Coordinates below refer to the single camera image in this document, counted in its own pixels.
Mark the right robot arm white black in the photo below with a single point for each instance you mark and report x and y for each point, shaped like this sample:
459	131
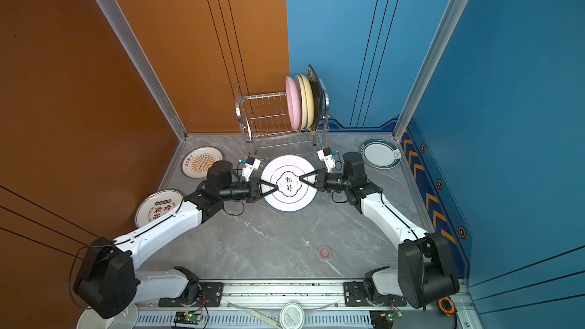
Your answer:
426	267

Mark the aluminium front rail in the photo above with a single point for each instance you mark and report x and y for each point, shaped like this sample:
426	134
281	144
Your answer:
322	301

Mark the black floral square plate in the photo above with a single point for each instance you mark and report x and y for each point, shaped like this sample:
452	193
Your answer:
318	98

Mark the pink round plate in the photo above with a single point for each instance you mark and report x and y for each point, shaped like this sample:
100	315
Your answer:
292	99

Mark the white plate red characters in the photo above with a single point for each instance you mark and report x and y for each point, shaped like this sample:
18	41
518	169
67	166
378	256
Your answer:
157	205

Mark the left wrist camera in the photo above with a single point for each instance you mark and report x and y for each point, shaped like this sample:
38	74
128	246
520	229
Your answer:
249	166

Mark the steel two-tier dish rack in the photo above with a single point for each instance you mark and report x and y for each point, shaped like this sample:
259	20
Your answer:
267	130

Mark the yellow round plate with bear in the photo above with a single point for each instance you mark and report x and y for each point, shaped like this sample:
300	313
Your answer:
309	103

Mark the green circuit board left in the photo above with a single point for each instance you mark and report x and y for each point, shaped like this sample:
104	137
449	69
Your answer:
188	319

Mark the wooden stick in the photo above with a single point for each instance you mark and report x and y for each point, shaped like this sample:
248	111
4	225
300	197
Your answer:
265	319

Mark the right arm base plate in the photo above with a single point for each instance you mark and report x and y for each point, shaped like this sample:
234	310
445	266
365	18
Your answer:
360	293

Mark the clear plastic measuring cup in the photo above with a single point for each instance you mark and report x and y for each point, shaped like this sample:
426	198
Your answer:
127	319

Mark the green circuit board right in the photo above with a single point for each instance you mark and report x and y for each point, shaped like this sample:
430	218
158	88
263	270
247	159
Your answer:
384	319

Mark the orange black tape measure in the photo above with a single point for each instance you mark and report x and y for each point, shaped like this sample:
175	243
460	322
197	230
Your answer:
446	307

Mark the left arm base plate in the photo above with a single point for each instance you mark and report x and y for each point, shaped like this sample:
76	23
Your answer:
210	293

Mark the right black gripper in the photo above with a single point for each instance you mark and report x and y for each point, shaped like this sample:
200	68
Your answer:
321	182

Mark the white plate orange sunburst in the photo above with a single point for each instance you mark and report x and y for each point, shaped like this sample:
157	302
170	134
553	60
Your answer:
197	162

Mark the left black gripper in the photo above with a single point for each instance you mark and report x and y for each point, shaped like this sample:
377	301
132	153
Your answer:
255	186

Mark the green circuit board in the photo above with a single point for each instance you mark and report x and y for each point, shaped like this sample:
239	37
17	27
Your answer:
384	319
188	319

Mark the white plate dark green rim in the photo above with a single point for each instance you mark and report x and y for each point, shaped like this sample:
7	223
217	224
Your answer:
380	154

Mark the cream round plate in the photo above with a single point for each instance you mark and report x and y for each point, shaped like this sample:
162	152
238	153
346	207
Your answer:
302	100

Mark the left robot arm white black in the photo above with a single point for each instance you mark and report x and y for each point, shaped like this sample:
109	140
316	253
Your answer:
110	279

